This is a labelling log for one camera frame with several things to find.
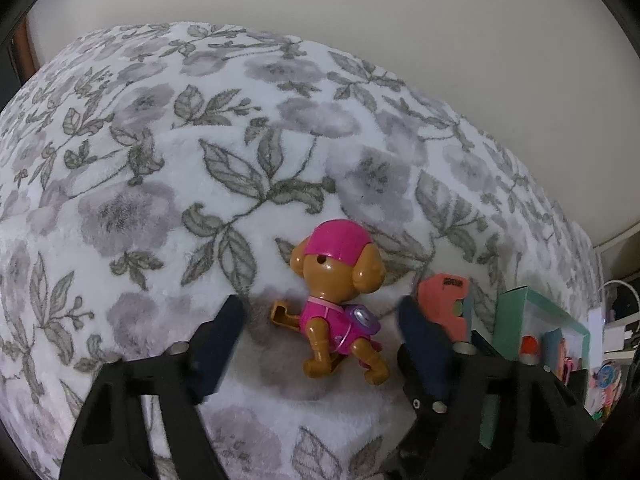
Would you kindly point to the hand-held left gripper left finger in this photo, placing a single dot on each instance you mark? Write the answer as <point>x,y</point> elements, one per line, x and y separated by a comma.
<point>220,345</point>

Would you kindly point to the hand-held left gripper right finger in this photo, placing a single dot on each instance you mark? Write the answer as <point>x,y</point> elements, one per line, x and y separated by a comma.
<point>425,355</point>

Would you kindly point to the green framed white tray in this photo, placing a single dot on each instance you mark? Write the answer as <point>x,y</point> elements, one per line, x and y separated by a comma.
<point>510,320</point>

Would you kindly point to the red white glue bottle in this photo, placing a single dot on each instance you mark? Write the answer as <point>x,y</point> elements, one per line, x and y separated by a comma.
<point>530,347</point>

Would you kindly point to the blue orange toy block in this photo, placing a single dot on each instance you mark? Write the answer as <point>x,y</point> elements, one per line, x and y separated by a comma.
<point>555,345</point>

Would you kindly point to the brown pink dog toy figure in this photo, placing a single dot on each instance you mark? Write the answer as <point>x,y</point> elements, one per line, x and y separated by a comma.
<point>332,250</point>

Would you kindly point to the white charger block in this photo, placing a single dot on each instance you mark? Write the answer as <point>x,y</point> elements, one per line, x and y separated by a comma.
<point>597,317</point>

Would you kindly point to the brown wooden post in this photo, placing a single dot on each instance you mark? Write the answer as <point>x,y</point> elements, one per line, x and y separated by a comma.
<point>25,50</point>

